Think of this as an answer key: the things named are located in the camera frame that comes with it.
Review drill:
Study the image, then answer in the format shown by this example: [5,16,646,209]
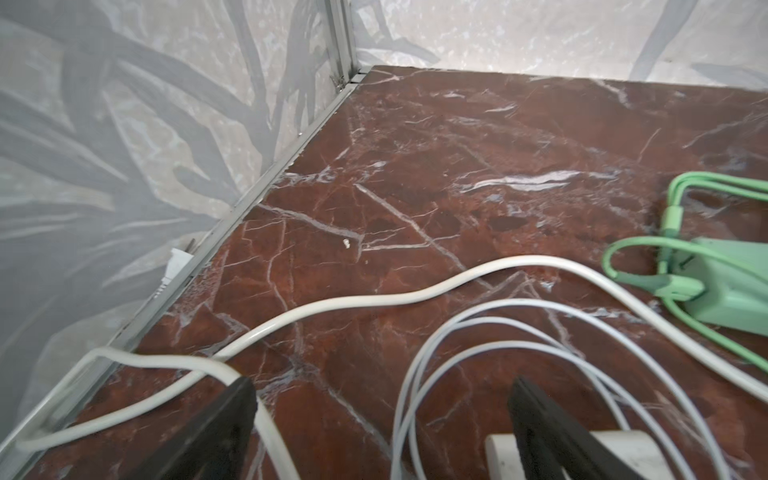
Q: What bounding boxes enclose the green plug adapter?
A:
[671,238,767,336]

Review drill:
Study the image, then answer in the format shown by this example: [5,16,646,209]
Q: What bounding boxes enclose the light green cable bundle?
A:
[601,170,768,374]

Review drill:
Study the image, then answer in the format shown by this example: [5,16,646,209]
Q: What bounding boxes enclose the thin white charger cable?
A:
[389,298,732,480]

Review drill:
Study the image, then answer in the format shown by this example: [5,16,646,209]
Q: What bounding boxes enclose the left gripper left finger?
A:
[128,377,258,480]

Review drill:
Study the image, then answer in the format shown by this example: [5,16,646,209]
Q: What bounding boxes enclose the white power cord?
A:
[14,254,768,480]

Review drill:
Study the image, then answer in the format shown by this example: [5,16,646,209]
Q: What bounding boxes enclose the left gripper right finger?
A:
[507,377,640,480]

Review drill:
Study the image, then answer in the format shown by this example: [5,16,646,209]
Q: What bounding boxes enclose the small white charger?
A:
[485,430,674,479]

